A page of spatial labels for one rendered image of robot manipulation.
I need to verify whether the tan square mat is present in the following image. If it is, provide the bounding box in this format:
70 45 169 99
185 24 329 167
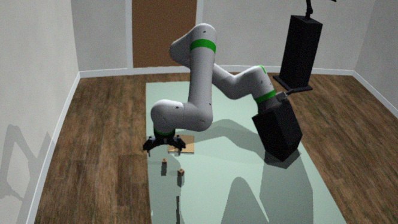
168 135 194 153

